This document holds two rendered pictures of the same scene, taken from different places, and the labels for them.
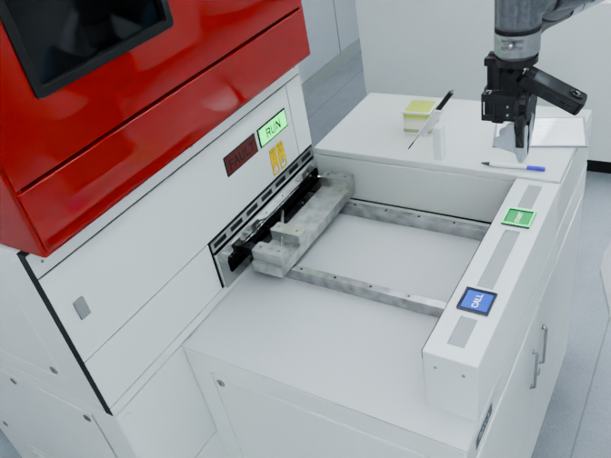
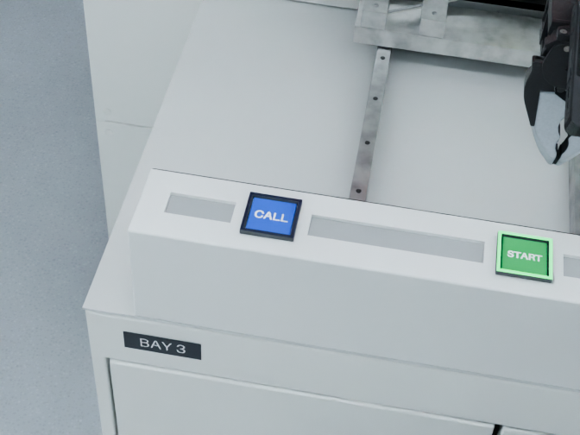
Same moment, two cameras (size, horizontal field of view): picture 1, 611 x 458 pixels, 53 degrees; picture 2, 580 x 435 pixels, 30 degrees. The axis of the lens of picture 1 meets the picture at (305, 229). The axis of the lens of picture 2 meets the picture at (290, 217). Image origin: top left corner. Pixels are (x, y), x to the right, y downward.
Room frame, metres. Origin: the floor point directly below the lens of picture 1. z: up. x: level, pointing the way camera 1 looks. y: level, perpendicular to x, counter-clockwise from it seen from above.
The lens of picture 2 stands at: (0.39, -0.94, 1.77)
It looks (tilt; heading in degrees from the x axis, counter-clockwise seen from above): 46 degrees down; 59
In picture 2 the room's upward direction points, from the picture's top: 4 degrees clockwise
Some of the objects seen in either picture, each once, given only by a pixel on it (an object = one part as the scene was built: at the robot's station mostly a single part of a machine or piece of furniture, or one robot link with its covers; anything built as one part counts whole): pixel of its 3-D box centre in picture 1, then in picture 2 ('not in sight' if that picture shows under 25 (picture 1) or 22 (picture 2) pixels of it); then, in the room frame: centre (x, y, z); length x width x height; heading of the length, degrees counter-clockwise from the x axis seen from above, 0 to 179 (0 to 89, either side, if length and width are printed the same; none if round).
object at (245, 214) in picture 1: (265, 194); not in sight; (1.27, 0.08, 0.96); 0.44 x 0.01 x 0.02; 142
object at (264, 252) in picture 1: (270, 253); (376, 3); (1.12, 0.09, 0.89); 0.08 x 0.03 x 0.03; 52
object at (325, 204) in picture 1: (307, 224); (486, 35); (1.25, -0.01, 0.87); 0.36 x 0.08 x 0.03; 142
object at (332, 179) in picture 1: (337, 179); not in sight; (1.38, -0.11, 0.89); 0.08 x 0.03 x 0.03; 52
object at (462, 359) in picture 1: (499, 283); (392, 283); (0.88, -0.35, 0.89); 0.55 x 0.09 x 0.14; 142
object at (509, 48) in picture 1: (516, 43); not in sight; (0.98, -0.41, 1.33); 0.08 x 0.08 x 0.05
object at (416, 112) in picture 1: (421, 117); not in sight; (1.42, -0.35, 1.00); 0.07 x 0.07 x 0.07; 56
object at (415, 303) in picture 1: (353, 286); (370, 129); (1.02, -0.08, 0.84); 0.50 x 0.02 x 0.03; 52
